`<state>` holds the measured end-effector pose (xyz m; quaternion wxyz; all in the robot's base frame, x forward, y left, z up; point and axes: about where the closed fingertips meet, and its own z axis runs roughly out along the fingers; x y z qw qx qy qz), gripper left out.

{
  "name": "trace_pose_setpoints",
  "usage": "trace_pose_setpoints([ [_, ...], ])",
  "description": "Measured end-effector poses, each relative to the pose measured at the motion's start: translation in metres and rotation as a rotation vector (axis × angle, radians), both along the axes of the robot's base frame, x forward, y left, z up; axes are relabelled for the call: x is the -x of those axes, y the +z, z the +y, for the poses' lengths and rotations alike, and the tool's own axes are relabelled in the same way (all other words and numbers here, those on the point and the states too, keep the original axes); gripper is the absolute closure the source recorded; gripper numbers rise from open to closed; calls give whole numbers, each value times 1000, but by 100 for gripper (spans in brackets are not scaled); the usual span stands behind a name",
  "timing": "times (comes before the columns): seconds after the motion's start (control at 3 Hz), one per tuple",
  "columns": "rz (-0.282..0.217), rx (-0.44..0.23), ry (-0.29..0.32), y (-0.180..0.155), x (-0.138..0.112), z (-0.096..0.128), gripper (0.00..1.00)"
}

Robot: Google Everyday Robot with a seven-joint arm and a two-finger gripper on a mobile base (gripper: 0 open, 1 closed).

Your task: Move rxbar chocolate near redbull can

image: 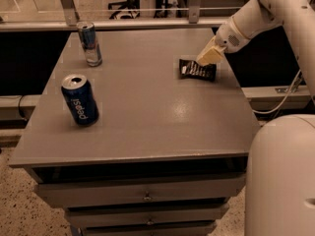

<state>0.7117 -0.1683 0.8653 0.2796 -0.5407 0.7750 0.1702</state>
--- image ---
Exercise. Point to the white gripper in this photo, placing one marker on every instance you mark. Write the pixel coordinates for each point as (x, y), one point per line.
(228, 39)

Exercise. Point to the black rxbar chocolate wrapper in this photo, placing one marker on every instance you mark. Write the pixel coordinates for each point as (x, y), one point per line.
(190, 69)

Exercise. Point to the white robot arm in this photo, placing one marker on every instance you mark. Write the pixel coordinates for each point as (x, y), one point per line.
(271, 43)

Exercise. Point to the blue silver redbull can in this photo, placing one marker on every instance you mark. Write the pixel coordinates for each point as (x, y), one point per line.
(88, 38)

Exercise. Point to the blue pepsi can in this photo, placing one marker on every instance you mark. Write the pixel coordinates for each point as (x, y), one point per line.
(79, 97)

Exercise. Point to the black office chair base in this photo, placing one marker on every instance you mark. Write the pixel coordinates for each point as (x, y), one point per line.
(127, 9)

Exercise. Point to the grey drawer cabinet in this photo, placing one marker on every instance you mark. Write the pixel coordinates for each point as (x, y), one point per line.
(152, 124)

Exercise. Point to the top grey drawer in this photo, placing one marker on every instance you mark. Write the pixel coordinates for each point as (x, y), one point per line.
(107, 193)

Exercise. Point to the grey drawer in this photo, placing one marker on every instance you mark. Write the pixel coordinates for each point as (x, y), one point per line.
(107, 193)
(192, 228)
(149, 215)

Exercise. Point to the grey metal railing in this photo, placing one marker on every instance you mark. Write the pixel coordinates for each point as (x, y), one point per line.
(20, 15)

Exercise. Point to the bottom grey drawer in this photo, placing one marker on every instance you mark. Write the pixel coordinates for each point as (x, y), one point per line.
(192, 228)

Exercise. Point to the middle grey drawer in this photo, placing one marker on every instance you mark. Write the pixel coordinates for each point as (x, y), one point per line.
(149, 215)

